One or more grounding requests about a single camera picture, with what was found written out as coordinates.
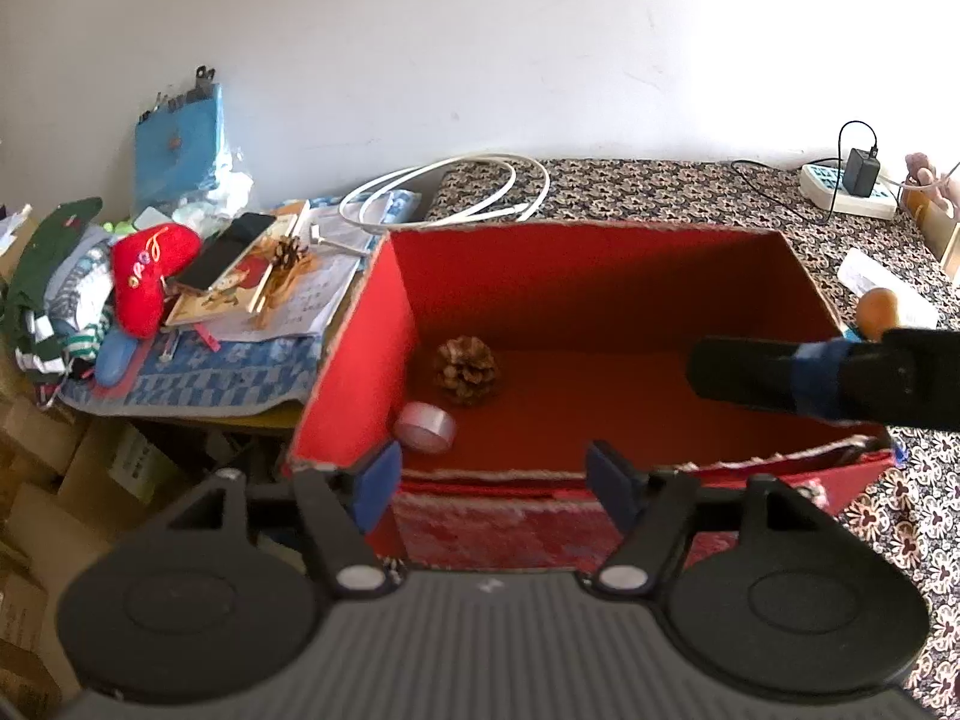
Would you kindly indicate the white power strip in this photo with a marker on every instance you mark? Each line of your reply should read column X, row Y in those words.
column 821, row 184

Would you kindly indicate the illustrated book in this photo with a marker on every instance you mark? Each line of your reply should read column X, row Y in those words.
column 232, row 292

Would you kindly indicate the small silver tape roll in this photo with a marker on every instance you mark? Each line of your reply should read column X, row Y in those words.
column 424, row 427

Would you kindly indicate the red cardboard box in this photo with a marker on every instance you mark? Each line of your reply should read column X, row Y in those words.
column 562, row 300

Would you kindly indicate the light wooden box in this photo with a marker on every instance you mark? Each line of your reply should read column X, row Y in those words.
column 937, row 229

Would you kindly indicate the red plush stocking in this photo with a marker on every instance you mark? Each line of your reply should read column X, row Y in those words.
column 146, row 270

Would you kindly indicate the black power adapter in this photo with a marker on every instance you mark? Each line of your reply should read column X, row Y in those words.
column 862, row 172

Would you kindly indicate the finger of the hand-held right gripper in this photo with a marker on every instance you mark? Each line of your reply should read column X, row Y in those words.
column 750, row 379

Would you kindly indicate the striped clothes pile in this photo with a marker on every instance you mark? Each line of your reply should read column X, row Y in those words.
column 75, row 300

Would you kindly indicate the large brown pine cone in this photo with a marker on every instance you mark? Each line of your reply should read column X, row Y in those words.
column 466, row 371

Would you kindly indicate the orange round object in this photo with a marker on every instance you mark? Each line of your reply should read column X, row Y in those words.
column 877, row 309

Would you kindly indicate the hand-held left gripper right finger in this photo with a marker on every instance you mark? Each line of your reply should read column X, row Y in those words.
column 611, row 484

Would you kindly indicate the blue patterned cloth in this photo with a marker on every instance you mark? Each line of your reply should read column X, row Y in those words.
column 225, row 375

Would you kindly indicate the blue plastic item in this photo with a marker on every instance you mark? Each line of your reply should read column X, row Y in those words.
column 851, row 334

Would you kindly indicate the black smartphone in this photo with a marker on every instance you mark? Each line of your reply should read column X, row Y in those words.
column 225, row 249

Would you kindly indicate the printed paper sheets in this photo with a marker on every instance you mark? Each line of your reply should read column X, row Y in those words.
column 315, row 292

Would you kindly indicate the blue fabric bag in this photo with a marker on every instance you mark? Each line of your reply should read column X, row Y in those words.
column 180, row 157

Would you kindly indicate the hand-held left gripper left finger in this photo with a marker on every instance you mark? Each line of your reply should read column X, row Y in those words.
column 379, row 484

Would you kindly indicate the pink plush toy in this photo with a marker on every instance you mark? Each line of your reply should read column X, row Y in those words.
column 921, row 165

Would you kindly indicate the clear plastic bag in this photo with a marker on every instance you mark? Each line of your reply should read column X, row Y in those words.
column 234, row 184

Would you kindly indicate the white paper sheet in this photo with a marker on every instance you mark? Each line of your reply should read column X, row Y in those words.
column 862, row 270

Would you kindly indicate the small pine cone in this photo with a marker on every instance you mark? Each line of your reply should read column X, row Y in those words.
column 285, row 251

